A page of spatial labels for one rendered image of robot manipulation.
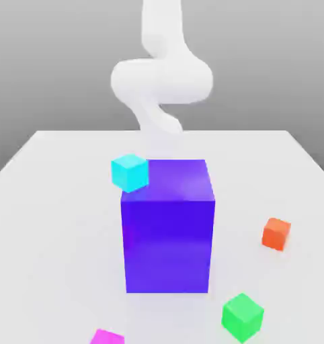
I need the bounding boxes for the small cyan cube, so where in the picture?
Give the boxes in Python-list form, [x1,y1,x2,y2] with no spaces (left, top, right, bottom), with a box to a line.
[110,153,150,194]

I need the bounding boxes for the small orange cube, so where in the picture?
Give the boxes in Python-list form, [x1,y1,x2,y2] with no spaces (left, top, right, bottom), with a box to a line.
[261,217,292,253]

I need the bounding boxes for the small green cube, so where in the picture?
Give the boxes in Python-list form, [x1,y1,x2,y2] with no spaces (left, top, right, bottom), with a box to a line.
[220,292,265,344]

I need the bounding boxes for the small magenta cube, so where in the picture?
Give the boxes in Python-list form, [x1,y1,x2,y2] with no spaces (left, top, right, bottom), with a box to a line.
[89,328,125,344]

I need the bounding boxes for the large purple box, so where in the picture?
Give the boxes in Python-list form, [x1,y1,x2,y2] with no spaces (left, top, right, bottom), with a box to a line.
[120,159,216,294]

